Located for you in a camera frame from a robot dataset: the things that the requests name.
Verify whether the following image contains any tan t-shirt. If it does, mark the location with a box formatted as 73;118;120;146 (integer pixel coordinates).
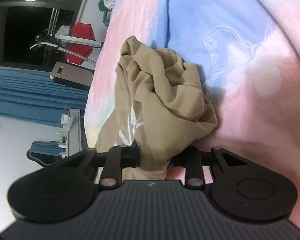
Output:
96;36;217;180

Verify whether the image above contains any white dresser desk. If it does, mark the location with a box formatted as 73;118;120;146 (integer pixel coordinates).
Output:
57;108;88;159

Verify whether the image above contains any wavy blue mirror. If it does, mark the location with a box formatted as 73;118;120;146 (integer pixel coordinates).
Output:
26;140;67;167

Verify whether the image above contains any grey chair back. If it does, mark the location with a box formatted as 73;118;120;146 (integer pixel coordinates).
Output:
50;62;94;92

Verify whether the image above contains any left blue curtain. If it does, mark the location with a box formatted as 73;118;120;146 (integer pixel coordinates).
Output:
0;67;88;127

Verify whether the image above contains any red garment on rack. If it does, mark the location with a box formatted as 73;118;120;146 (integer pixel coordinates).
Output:
66;23;96;66

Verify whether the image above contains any pastel tie-dye bed sheet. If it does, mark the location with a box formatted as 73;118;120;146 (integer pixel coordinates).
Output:
84;0;300;228

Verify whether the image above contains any silver tripod stand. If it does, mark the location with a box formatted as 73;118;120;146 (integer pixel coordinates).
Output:
30;32;104;65

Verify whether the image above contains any dark window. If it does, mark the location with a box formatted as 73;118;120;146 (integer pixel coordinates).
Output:
0;0;83;71

